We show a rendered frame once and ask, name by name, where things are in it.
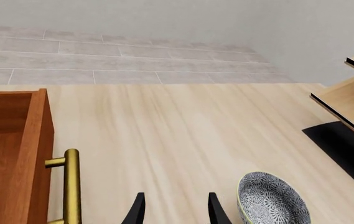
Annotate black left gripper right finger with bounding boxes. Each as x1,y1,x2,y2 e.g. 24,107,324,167
208,192,235,224

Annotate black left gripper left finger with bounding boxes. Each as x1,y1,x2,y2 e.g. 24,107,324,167
121,192,146,224

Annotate red-brown wooden drawer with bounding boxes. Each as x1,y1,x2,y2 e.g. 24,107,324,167
0,88,55,224

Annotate patterned black and white bowl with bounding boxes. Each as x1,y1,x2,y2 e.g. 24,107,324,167
236,171,312,224

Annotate tray of wooden slats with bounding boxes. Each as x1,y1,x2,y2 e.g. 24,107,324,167
301,49,354,196

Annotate brass drawer handle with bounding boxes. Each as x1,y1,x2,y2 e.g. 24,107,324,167
44,148,83,224

